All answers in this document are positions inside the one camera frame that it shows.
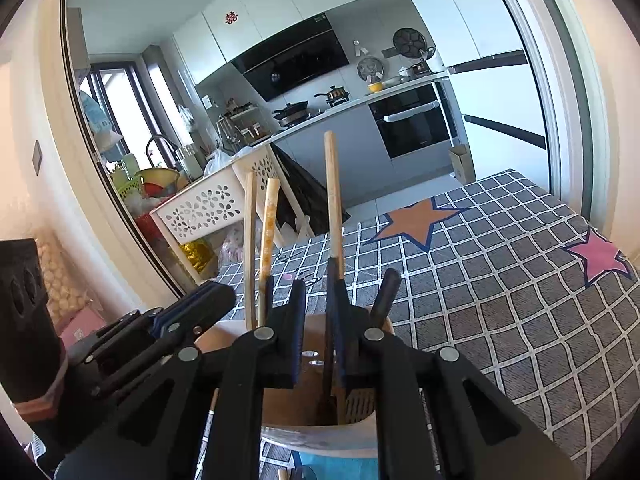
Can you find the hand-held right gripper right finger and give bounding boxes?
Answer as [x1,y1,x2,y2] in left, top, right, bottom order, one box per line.
[324,257,584,480]

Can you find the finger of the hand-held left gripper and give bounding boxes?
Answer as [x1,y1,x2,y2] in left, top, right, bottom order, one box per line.
[65,309,173,398]
[150,282,237,341]

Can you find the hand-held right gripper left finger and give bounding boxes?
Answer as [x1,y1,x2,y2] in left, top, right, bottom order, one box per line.
[55,280,307,480]

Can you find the dark translucent plastic spoon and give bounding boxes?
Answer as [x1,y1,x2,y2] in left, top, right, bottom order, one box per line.
[369,268,402,332]

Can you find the white plastic utensil holder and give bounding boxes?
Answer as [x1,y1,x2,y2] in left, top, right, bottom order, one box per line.
[194,304,396,461]

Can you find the patterned wooden chopstick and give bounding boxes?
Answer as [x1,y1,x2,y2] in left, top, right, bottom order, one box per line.
[256,178,282,329]

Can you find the gold foil bag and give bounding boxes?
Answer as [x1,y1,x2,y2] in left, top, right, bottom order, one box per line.
[178,239,212,274]

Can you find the bag of white balls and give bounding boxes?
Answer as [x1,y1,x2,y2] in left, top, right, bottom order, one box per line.
[34,229,92,327]

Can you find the clear plastic bags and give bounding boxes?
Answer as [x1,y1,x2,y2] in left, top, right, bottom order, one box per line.
[219,229,251,272]

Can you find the beige plastic storage cart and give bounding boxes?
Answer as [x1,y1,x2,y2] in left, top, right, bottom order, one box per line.
[149,142,317,282]

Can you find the blue star sticker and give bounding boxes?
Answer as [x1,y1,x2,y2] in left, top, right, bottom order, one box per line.
[294,452,382,480]

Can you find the yellow plastic basin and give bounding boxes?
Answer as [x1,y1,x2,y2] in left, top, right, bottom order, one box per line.
[133,167,181,194]

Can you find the orange star sticker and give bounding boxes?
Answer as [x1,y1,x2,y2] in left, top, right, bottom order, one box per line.
[362,197,469,254]

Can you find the white plastic bag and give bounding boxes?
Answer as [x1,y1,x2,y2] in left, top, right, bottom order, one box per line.
[204,147,272,177]

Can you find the grey checked tablecloth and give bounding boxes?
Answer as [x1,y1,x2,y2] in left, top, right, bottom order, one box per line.
[197,169,640,480]

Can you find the black kitchen faucet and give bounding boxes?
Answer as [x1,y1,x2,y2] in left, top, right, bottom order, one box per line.
[145,135,184,172]

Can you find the grey kitchen counter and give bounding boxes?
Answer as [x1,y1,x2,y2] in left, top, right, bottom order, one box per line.
[272,72,452,211]

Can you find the black wok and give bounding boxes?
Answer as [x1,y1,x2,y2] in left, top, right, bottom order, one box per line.
[272,101,311,124]

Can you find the cardboard box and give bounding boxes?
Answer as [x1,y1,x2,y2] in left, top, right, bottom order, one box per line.
[448,143,474,184]

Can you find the black built-in oven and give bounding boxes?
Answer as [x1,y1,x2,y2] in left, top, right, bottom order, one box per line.
[367,82,454,161]

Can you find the small cooking pot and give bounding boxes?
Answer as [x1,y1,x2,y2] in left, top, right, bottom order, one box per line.
[314,84,349,107]

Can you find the black range hood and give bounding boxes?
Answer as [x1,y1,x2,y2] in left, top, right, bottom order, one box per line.
[229,14,351,104]

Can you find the pink star sticker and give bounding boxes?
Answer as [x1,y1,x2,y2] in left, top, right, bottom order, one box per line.
[562,227,639,289]

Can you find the grey round hanging strainer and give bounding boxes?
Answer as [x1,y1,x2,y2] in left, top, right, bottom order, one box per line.
[356,56,385,84]

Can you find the white upper cabinets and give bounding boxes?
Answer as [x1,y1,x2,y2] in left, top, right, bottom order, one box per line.
[172,0,402,87]

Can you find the dark round hanging rack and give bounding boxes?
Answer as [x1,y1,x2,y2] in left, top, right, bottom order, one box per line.
[392,27,427,59]

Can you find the white refrigerator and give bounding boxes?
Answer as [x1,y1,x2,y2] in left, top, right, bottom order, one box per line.
[394,0,552,177]

